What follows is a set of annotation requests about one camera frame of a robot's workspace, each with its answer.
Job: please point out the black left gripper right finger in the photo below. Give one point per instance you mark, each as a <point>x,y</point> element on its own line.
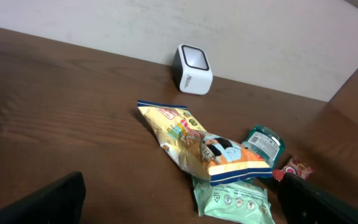
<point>302,202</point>

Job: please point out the teal mouthwash bottle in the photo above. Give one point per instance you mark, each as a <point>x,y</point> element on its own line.
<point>266,143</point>

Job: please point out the orange chocolate bar wrapper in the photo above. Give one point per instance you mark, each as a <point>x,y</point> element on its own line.
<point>293,166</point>

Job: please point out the large snack bag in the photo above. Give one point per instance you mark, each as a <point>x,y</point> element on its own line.
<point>204,155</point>

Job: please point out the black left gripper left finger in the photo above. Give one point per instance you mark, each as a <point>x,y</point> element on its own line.
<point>60,202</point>

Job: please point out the green wet wipes pack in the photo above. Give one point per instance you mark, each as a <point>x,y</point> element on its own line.
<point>239,202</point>

